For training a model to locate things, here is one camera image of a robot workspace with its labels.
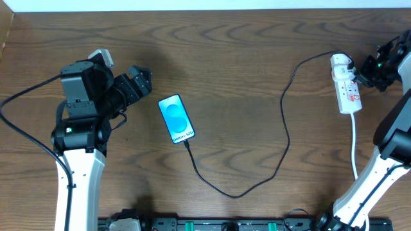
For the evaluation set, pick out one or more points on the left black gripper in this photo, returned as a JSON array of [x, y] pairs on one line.
[[129, 86]]

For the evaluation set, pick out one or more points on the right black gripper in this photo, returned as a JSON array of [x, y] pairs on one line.
[[369, 72]]

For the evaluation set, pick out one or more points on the blue screen Galaxy smartphone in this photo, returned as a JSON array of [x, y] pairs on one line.
[[176, 118]]

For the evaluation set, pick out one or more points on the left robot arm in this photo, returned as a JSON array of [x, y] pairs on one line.
[[94, 97]]

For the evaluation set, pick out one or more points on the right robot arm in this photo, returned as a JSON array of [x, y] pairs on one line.
[[391, 154]]

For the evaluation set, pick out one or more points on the white USB charger plug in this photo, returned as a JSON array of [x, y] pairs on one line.
[[342, 68]]

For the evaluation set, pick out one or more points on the white power strip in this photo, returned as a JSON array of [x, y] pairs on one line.
[[347, 92]]

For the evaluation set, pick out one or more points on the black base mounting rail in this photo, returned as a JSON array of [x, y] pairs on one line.
[[130, 219]]

